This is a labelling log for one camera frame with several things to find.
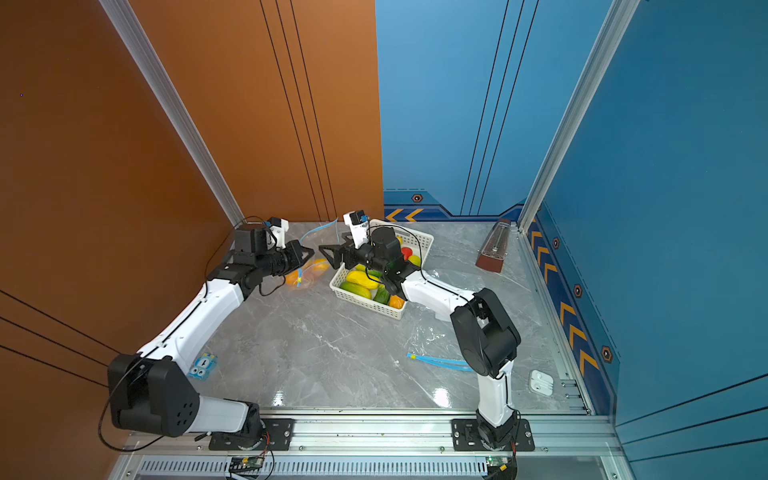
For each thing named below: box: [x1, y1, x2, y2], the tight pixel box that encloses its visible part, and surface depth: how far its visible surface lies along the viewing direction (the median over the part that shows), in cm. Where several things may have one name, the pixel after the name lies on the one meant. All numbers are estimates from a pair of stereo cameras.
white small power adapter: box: [531, 370, 554, 396], surface depth 82 cm
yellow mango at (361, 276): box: [346, 264, 381, 289], surface depth 101 cm
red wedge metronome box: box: [476, 218, 511, 274], surface depth 103 cm
